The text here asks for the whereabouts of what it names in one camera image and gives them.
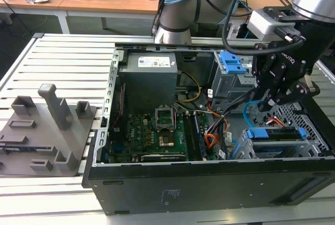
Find grey power supply unit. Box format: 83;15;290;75
119;52;178;115

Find black camera cable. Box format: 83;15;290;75
221;0;307;53

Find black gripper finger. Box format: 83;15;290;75
265;80;320;110
251;42;278;112

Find black graphics card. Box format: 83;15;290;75
130;152;189;163

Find grey metal disk bay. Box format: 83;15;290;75
230;128;328;161

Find blue disk wire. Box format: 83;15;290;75
242;100;264;131

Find grey parts rack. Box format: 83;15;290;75
0;83;99;177

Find CPU socket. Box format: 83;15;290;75
154;104;175;133

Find green motherboard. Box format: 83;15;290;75
108;109;218;163

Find multicolour power wire bundle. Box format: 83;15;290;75
205;88;259;158

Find black PC case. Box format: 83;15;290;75
81;42;335;217

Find black RAM slot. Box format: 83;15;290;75
182;111;194;161

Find red black twisted wire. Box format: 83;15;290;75
115;85;126;131

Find blue plastic drive latch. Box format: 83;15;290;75
219;50;248;74

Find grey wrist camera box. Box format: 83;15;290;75
247;7;298;43

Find grey metal drive cage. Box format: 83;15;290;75
210;51;259;112

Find orange disk power wire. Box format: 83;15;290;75
265;116;287;130

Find hard disk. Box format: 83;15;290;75
245;127;307;142

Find square brown chipset chip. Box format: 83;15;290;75
158;134;175;148

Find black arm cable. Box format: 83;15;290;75
151;0;175;37

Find yellow black power wires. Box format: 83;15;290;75
174;70;204;105

